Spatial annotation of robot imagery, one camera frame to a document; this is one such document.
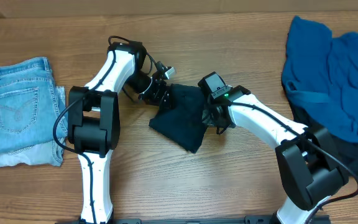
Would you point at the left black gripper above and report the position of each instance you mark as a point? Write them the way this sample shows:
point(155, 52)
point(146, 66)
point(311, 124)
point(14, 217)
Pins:
point(164, 95)

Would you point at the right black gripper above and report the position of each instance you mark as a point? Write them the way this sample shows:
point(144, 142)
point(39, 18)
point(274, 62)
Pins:
point(209, 115)

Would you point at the dark navy shirt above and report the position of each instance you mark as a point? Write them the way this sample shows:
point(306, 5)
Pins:
point(183, 123)

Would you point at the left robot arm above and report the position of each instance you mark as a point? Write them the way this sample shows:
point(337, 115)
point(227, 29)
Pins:
point(94, 124)

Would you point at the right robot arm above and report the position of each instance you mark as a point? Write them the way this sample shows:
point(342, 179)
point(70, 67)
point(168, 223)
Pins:
point(309, 165)

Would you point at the blue crumpled shirt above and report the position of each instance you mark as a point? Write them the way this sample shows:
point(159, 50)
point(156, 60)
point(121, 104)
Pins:
point(320, 75)

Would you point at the folded light blue jeans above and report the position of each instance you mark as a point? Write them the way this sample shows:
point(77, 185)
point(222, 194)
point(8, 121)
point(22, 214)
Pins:
point(30, 102)

